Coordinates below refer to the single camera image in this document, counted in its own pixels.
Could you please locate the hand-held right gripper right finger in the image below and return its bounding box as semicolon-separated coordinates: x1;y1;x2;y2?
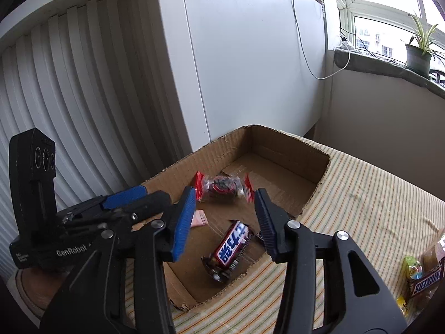
254;188;409;334

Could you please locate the yellow green candy packet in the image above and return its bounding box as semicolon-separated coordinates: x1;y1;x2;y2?
402;256;423;281

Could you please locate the red clear candy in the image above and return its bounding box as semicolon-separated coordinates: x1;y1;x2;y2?
194;171;256;203

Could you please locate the small pink packet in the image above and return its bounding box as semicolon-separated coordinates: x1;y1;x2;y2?
191;210;208;228

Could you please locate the round wooden stool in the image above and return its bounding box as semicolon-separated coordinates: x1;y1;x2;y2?
7;268;66;321

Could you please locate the red blue chocolate bar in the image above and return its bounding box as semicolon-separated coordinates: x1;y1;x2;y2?
202;220;256;282

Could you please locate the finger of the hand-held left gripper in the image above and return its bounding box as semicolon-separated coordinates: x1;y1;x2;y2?
115;191;173;225
101;185;148;211

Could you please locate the brown chocolate bar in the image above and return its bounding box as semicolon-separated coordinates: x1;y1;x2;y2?
408;261;445;298

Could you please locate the white cable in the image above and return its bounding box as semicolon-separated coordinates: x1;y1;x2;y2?
292;0;350;80

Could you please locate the white window frame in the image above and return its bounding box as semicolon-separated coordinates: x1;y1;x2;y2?
332;0;445;63

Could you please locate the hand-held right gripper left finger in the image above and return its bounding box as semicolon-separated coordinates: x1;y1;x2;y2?
40;186;197;334

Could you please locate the grey windowsill cover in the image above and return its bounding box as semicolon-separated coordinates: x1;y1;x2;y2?
334;47;445;100

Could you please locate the large potted spider plant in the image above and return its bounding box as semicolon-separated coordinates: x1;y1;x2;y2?
400;12;445;77

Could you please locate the brown cardboard box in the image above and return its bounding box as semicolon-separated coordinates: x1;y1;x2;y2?
134;124;331;314

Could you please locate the striped beige tablecloth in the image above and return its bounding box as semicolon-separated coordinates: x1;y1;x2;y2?
122;130;445;334

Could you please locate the white ribbed radiator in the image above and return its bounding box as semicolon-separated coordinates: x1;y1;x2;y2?
0;0;195;279

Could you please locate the small yellow candy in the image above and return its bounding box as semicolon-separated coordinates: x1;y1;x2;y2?
396;296;414;317

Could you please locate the white charger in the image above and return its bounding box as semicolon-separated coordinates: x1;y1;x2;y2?
335;35;353;52

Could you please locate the white cabinet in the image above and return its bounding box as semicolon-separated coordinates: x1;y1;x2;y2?
153;0;327;168

